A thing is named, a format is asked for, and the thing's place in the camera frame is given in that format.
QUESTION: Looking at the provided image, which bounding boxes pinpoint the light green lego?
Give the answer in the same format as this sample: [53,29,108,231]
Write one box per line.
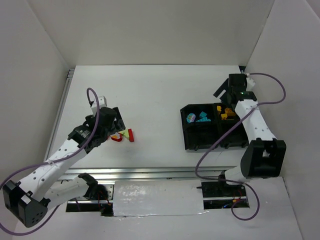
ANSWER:
[118,129,130,140]

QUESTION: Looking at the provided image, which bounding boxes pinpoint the orange lego plate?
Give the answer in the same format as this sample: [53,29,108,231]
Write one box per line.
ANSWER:
[224,107,237,117]

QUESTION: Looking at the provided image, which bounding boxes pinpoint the red lego bar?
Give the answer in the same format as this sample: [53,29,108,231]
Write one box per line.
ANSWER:
[128,128,135,143]

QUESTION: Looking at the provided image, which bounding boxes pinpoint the small teal square lego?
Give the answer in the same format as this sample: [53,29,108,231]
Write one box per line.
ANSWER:
[199,111,207,119]

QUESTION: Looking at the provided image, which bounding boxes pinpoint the striped orange lego brick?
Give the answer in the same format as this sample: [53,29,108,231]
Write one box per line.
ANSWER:
[220,113,228,120]

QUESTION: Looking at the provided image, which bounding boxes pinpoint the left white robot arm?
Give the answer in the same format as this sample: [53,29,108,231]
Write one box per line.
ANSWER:
[3,106,126,228]

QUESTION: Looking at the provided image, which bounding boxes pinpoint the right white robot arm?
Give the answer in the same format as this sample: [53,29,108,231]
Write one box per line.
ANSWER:
[220,73,287,185]

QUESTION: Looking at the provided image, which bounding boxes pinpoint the red flower lego piece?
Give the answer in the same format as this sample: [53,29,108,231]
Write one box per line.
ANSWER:
[110,132,123,142]

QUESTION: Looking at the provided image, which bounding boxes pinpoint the black four-compartment tray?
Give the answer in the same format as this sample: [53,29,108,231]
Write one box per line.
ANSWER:
[180,103,240,151]

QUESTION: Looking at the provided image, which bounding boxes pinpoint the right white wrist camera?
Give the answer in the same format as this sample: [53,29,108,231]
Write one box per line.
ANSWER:
[245,73,256,92]

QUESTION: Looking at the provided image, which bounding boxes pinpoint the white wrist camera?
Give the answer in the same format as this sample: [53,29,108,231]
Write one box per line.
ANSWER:
[245,73,256,92]
[90,96,107,115]

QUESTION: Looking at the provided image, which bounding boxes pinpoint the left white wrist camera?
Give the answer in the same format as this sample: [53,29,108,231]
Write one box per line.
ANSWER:
[90,96,107,115]

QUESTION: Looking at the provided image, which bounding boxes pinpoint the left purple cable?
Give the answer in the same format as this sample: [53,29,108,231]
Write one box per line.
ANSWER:
[0,87,102,236]

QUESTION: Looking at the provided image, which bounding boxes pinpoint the purple cable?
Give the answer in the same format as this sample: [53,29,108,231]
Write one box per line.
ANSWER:
[0,87,102,236]
[194,72,287,221]

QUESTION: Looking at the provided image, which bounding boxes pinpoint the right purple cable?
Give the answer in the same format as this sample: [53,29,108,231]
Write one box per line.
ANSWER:
[194,72,287,221]

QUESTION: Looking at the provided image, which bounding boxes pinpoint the aluminium left rail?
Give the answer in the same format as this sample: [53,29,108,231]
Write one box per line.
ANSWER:
[43,68,75,161]

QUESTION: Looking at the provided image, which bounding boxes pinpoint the aluminium front rail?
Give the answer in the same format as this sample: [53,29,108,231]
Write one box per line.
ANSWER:
[57,166,248,181]

